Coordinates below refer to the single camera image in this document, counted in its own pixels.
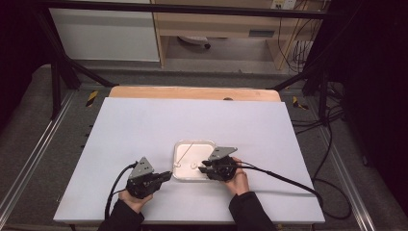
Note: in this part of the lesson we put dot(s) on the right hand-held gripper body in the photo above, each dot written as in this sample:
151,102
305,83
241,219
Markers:
223,168

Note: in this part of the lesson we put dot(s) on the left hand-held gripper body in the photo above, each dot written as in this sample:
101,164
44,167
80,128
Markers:
141,184

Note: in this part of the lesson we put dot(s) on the small pale food slice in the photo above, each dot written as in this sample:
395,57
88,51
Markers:
176,165
193,165

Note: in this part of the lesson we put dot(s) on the square metal tray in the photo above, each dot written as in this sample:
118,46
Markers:
189,173

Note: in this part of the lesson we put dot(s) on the thin wooden skewer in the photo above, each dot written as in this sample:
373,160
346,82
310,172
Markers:
186,153

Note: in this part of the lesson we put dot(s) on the person's left hand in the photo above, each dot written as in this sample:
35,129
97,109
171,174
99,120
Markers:
136,203

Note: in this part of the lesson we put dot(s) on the person's right hand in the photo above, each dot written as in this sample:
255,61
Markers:
240,184

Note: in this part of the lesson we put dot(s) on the white table board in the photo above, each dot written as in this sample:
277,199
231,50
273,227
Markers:
160,122

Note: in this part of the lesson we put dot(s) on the wooden table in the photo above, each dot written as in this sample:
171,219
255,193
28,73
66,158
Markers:
192,93

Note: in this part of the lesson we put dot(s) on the yellow black tape strip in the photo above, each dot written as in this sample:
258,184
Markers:
298,103
92,98

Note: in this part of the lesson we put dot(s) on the office chair base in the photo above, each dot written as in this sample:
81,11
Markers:
194,40

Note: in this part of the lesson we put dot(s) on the light wooden desk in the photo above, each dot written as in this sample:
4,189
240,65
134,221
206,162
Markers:
218,24

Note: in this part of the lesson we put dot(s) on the white cabinet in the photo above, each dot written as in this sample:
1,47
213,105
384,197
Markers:
102,35

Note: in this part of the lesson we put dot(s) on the white power strip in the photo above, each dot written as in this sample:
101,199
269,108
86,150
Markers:
284,4

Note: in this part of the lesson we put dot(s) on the black curtain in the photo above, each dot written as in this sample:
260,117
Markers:
375,80
19,48

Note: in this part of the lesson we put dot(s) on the aluminium floor rail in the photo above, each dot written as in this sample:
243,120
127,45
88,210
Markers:
346,179
35,147

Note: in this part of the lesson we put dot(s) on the black metal frame stand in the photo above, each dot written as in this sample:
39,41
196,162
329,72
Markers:
56,83
322,93

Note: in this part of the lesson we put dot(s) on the black metal frame bar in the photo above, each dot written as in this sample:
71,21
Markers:
192,9

